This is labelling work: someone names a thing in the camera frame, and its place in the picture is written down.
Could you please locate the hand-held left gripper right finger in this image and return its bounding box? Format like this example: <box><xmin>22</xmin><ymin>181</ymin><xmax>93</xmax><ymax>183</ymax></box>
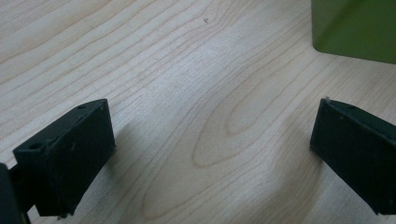
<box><xmin>309</xmin><ymin>98</ymin><xmax>396</xmax><ymax>216</ymax></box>

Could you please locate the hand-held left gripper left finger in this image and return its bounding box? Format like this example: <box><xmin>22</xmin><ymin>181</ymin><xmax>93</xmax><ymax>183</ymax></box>
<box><xmin>12</xmin><ymin>98</ymin><xmax>117</xmax><ymax>218</ymax></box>

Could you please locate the green box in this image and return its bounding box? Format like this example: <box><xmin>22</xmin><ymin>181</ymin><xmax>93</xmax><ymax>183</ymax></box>
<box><xmin>310</xmin><ymin>0</ymin><xmax>396</xmax><ymax>65</ymax></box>

